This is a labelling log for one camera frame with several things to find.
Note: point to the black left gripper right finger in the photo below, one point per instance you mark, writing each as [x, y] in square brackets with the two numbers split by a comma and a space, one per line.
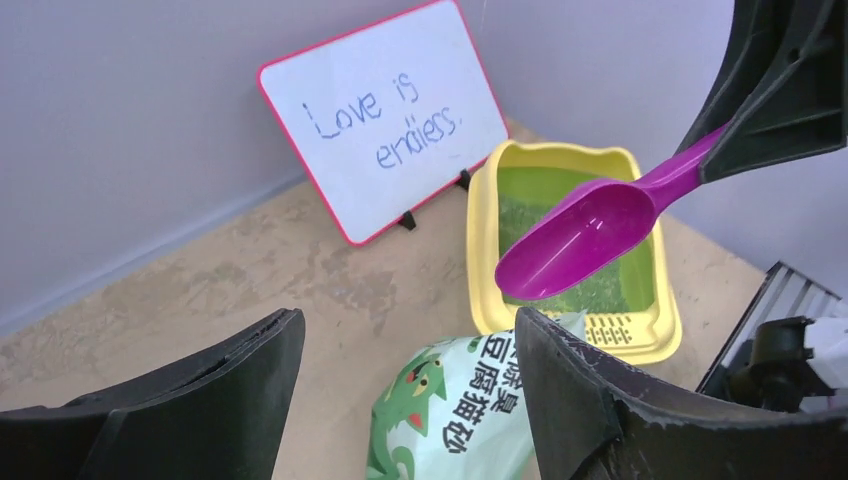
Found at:
[594, 416]

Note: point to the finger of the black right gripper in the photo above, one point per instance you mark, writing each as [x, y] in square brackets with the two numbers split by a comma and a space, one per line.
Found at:
[781, 91]

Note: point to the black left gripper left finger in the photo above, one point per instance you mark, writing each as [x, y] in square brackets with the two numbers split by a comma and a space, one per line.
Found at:
[219, 413]

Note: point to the yellow sifting litter tray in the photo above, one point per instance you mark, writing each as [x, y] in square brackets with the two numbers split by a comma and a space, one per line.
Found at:
[639, 338]

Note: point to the green cat litter bag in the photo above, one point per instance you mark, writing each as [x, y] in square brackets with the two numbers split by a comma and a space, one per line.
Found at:
[456, 410]

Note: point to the purple plastic litter scoop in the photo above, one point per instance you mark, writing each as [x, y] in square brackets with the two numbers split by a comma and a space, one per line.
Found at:
[595, 224]

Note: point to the green cat litter granules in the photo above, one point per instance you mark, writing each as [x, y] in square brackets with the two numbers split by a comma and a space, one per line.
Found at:
[599, 293]

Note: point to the pink framed whiteboard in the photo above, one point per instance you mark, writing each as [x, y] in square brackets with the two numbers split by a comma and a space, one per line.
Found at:
[385, 117]

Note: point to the aluminium frame rail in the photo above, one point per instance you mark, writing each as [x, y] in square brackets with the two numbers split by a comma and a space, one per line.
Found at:
[784, 293]

